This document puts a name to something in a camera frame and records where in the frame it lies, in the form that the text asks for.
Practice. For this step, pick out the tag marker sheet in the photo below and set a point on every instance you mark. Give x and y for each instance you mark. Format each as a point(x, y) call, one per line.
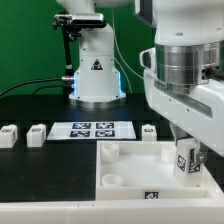
point(92, 130)

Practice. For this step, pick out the white square tabletop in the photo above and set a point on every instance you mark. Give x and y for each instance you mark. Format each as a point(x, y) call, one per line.
point(127, 170)

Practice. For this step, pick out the white L-shaped fence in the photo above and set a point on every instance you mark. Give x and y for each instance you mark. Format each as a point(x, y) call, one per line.
point(136, 211)

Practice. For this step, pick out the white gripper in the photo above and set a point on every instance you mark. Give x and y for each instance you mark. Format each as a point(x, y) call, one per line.
point(200, 113)

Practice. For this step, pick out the black camera on stand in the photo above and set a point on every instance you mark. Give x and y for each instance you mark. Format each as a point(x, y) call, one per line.
point(71, 26)

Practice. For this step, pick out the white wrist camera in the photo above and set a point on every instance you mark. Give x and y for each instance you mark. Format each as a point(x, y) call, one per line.
point(148, 59)

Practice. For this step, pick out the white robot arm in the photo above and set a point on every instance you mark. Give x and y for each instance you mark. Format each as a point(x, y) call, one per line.
point(183, 72)

